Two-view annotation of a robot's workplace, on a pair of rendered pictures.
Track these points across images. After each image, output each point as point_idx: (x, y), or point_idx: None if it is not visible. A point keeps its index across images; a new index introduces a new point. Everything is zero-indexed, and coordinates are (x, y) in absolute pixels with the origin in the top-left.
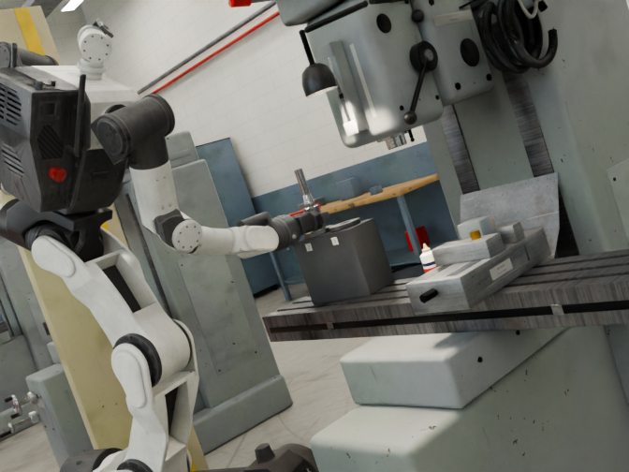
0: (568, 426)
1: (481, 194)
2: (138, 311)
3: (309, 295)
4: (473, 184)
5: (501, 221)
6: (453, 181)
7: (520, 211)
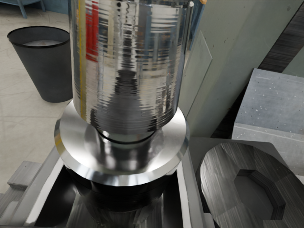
0: None
1: (282, 78)
2: None
3: (13, 184)
4: (282, 64)
5: (291, 116)
6: (260, 49)
7: None
